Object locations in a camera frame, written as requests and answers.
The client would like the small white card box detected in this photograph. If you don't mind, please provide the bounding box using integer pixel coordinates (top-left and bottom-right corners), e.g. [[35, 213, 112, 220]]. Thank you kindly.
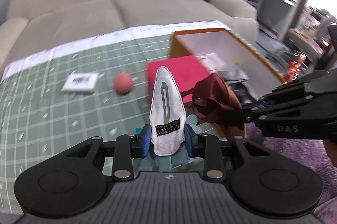
[[61, 73, 99, 93]]

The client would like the green checkered tablecloth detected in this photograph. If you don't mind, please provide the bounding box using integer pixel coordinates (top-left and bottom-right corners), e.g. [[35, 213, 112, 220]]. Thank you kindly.
[[0, 19, 254, 214]]

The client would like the red box lid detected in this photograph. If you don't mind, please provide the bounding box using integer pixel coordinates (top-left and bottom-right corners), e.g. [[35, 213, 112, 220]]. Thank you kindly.
[[146, 55, 210, 104]]

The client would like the dark navy cloth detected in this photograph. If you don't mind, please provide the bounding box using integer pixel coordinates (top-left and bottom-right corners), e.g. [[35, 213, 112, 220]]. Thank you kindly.
[[230, 82, 256, 104]]

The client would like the purple fluffy sleeve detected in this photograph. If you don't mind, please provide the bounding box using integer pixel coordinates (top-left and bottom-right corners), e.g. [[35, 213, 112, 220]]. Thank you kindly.
[[244, 123, 337, 224]]

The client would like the grey shiny cloth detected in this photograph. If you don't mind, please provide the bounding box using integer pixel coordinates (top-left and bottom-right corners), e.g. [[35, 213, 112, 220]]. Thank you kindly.
[[217, 65, 249, 83]]

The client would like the beige fabric sofa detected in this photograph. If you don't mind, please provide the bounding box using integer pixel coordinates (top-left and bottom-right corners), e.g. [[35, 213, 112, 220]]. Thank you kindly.
[[1, 0, 258, 68]]

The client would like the grey office chair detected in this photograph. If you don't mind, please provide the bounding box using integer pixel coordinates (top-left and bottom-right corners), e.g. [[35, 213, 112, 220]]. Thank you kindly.
[[288, 16, 336, 64]]

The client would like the white grey sock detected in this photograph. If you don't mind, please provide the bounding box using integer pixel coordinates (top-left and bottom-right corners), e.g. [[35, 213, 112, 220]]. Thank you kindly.
[[150, 66, 186, 157]]

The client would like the smartphone on stand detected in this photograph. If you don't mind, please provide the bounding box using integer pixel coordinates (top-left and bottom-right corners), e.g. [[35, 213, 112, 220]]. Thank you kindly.
[[284, 53, 307, 82]]

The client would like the dark red cloth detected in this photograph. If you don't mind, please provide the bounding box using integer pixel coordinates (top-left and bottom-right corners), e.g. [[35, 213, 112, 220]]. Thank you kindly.
[[180, 73, 246, 140]]

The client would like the pale teal sock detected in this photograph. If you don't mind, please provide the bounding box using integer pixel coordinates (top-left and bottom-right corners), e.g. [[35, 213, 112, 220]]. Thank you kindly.
[[133, 114, 203, 174]]

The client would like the pink ball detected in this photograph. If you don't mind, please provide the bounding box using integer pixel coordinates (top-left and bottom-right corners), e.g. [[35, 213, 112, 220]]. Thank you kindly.
[[113, 72, 133, 94]]

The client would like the orange cardboard box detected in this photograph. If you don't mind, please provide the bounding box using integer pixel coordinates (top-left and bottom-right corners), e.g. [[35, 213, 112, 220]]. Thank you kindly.
[[170, 27, 286, 140]]

